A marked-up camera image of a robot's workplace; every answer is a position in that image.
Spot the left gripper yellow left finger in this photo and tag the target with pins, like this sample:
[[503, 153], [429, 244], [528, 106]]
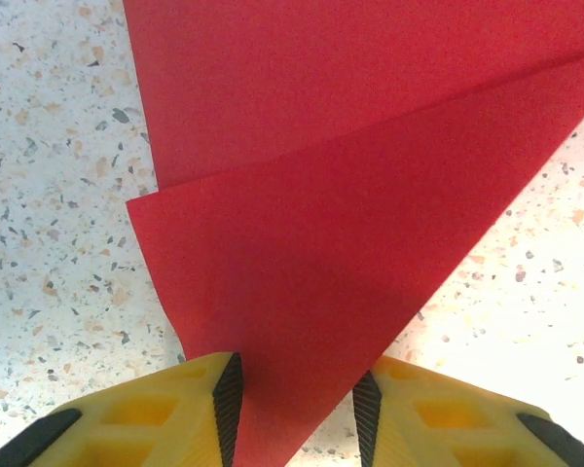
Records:
[[151, 428]]

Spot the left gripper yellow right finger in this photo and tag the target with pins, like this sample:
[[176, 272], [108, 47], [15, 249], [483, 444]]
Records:
[[467, 433]]

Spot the red square paper sheet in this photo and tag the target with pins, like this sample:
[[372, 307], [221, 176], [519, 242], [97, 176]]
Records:
[[321, 219]]

